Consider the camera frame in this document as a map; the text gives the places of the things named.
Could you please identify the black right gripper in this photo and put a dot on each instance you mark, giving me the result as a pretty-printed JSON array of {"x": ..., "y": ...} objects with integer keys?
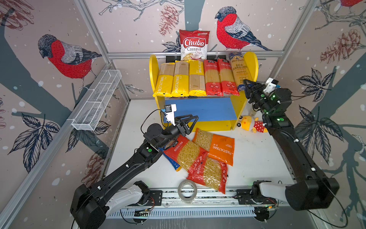
[{"x": 249, "y": 94}]

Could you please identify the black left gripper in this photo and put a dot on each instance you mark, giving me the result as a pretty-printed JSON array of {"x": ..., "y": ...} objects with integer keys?
[{"x": 183, "y": 129}]

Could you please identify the dark blue spaghetti bag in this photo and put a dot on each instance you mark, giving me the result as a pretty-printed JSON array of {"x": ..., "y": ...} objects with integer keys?
[{"x": 240, "y": 69}]

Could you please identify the red spaghetti bag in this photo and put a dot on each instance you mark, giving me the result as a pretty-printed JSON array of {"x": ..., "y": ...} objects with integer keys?
[
  {"x": 212, "y": 79},
  {"x": 227, "y": 78}
]

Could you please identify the red macaroni bag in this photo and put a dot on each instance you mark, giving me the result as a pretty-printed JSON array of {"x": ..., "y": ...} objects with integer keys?
[
  {"x": 186, "y": 153},
  {"x": 210, "y": 173}
]

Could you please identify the yellow Pastatime spaghetti bag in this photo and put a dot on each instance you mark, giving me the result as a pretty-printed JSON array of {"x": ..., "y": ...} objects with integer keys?
[
  {"x": 164, "y": 83},
  {"x": 181, "y": 79}
]

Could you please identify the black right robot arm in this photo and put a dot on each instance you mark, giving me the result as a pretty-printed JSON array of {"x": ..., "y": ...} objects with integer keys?
[{"x": 312, "y": 189}]

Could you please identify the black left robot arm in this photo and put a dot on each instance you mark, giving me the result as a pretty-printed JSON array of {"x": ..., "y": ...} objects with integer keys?
[{"x": 91, "y": 205}]

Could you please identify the yellow shelf pink blue boards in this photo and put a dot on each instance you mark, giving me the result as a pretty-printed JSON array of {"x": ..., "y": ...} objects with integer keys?
[{"x": 216, "y": 113}]

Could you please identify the orange Pastatime pasta bag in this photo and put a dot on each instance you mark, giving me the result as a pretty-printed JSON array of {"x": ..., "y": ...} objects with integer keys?
[{"x": 220, "y": 148}]

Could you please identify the blue orange pasta bag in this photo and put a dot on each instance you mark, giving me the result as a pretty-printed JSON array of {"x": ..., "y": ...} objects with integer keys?
[{"x": 171, "y": 161}]

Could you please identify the yellow plush toy red dress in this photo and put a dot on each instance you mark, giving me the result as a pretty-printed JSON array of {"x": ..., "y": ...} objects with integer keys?
[{"x": 249, "y": 123}]

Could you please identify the red Chuba cassava chips bag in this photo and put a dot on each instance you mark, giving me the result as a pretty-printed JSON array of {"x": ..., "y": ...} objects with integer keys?
[{"x": 194, "y": 45}]

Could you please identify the clear tape roll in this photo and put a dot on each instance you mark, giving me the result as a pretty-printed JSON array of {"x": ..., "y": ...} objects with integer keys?
[{"x": 187, "y": 191}]

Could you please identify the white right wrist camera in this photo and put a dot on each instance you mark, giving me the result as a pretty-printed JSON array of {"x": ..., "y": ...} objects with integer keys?
[{"x": 270, "y": 85}]

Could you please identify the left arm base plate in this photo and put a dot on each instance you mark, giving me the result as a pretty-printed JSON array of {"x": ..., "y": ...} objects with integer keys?
[{"x": 154, "y": 198}]

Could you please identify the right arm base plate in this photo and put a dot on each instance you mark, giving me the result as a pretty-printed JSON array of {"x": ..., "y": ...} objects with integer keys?
[{"x": 249, "y": 197}]

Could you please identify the white wire mesh basket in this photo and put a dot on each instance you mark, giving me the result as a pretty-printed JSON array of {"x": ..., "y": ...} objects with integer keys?
[{"x": 92, "y": 110}]

